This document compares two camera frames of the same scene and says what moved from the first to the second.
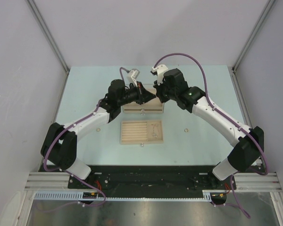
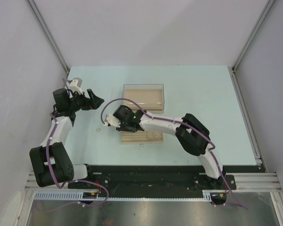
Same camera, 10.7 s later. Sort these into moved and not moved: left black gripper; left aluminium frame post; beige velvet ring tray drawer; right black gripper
Moved: left black gripper; right black gripper
Not moved: beige velvet ring tray drawer; left aluminium frame post
